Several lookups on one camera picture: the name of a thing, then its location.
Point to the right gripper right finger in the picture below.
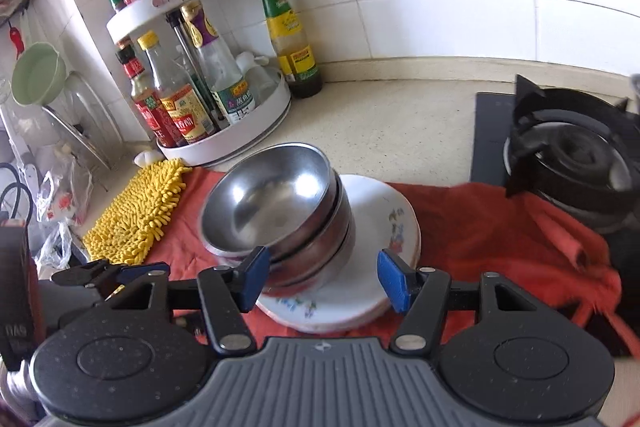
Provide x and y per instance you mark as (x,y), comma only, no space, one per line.
(424,297)

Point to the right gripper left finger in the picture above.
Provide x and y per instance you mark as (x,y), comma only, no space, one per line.
(222,295)

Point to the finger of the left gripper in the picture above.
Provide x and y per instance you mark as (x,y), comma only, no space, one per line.
(105,277)

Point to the small white floral plate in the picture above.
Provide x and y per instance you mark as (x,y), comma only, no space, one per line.
(384,219)

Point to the steel bowl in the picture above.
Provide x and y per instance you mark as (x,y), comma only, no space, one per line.
(320,276)
(277,197)
(322,245)

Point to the yellow chenille mat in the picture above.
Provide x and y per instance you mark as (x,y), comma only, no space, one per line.
(134,222)

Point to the red cloth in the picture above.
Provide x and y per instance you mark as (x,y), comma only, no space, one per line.
(466,230)

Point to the plastic bag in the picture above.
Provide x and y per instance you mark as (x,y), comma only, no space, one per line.
(61,205)

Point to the white two-tier spice rack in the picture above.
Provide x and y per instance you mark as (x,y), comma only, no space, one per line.
(248,122)

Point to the glass pot lid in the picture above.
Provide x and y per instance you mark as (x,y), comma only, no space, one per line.
(85,119)

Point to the red label soy sauce bottle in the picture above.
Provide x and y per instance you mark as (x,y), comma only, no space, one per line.
(145,98)

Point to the yellow cap vinegar bottle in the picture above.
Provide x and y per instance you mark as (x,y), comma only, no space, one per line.
(174,88)

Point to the purple neck clear bottle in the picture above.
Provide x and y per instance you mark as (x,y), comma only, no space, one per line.
(222,75)

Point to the green plastic colander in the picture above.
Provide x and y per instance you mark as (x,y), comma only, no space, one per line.
(39,75)

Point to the black gas stove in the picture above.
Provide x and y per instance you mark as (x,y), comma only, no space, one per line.
(575,150)

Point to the white dispenser bottle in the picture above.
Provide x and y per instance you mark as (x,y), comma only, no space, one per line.
(261,83)

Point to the green yellow label sauce bottle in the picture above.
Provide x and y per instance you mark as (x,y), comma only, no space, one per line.
(294,53)

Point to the steel rack pole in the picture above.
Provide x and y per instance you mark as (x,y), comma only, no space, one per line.
(175,20)

